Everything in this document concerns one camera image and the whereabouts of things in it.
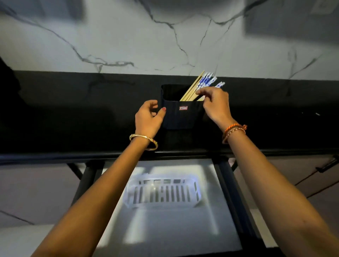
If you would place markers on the person's left hand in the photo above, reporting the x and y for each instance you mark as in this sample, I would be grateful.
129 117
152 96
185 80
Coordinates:
145 121

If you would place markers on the person's right hand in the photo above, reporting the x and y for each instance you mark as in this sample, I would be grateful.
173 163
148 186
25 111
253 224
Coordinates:
217 106

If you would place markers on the person's right thumb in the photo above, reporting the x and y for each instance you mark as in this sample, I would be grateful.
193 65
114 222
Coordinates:
204 100

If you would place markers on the person's left thumb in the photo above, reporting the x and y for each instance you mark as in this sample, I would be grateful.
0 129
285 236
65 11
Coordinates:
160 114

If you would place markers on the blue patterned chopstick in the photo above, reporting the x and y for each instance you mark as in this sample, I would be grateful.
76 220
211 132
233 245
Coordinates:
212 80
204 78
220 84
208 78

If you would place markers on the black cutlery holder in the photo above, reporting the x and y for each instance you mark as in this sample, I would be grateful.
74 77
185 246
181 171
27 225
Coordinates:
182 113

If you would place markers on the person's right forearm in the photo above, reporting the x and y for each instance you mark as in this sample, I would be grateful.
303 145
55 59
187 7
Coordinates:
270 185

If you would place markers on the person's left forearm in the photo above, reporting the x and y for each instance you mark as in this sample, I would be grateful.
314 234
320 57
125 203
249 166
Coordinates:
106 190

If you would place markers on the plain wooden chopstick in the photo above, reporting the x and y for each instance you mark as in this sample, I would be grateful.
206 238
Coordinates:
191 92
194 95
192 85

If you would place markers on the gold bangle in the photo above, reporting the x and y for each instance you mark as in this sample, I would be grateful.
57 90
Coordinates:
144 137

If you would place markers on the white slotted plastic basket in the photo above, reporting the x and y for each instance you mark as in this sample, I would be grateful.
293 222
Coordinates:
162 191

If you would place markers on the white lower shelf board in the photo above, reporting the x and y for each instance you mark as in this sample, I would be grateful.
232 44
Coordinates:
169 227

